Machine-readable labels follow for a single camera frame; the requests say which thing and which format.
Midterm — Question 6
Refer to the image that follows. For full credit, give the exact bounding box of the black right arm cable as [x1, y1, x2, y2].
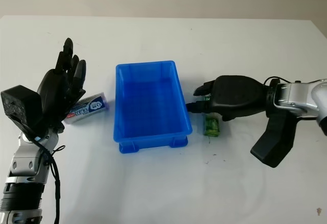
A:
[263, 76, 283, 88]

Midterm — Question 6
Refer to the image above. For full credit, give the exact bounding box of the blue plastic tray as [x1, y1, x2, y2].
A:
[112, 60, 194, 155]

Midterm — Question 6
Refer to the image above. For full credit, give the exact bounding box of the green toothpaste box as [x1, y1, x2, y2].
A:
[203, 95, 221, 137]

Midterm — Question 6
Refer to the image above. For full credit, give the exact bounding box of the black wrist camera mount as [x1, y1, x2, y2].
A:
[250, 106, 300, 168]
[0, 85, 43, 138]

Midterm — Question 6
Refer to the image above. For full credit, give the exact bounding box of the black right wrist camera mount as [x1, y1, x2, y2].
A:
[250, 106, 300, 168]

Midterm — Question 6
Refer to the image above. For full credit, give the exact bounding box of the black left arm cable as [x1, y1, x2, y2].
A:
[30, 132, 66, 224]

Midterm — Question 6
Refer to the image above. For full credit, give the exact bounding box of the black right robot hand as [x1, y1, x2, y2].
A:
[188, 74, 269, 122]

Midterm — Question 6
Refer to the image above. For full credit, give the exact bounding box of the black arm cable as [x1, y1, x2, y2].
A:
[263, 76, 283, 88]
[30, 132, 66, 224]

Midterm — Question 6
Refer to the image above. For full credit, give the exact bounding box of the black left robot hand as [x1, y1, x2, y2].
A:
[36, 37, 87, 134]

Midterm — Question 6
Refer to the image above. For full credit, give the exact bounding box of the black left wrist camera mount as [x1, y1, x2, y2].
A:
[0, 85, 43, 138]

